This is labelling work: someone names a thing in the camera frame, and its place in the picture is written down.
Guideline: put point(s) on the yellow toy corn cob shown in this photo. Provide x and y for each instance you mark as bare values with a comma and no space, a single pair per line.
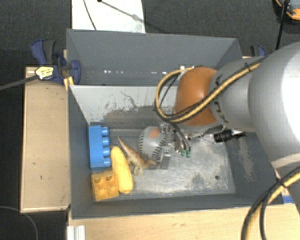
122,170

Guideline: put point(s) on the grey metal bin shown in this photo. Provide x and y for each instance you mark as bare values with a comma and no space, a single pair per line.
145,56

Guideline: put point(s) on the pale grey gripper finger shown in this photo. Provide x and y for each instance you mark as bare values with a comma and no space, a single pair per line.
166,161

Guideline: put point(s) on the grey ball with orange print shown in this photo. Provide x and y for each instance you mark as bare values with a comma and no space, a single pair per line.
150,140

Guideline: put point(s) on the black cylinder on white bracket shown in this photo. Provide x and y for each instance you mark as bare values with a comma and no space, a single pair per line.
223,136

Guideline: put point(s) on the pale wood board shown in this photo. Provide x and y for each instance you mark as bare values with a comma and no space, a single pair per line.
46,144

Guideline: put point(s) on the brown toy dinosaur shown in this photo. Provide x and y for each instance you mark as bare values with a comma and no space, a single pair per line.
135,157

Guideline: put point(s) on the blue toy brick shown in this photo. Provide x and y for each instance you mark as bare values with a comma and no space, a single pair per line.
97,147

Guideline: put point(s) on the yellow toy brick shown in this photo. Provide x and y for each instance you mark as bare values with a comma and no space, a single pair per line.
104,186

